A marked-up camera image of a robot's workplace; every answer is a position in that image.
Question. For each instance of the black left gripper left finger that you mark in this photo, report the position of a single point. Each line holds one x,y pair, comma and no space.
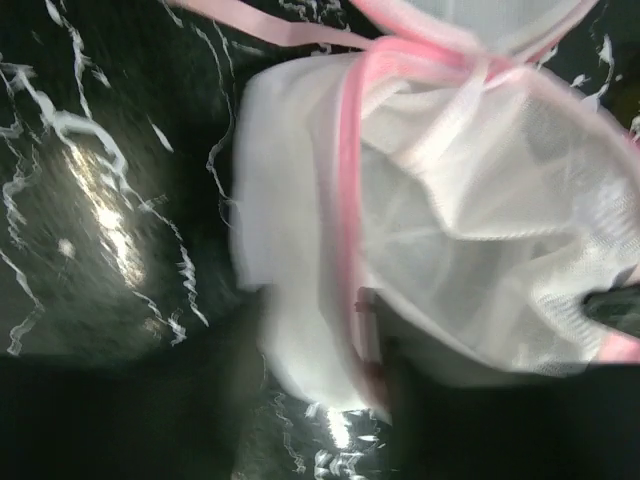
177,413

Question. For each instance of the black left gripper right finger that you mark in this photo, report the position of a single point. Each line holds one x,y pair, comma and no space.
454,418

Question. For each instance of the white pink mesh laundry bag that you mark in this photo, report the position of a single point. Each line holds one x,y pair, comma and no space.
478,195

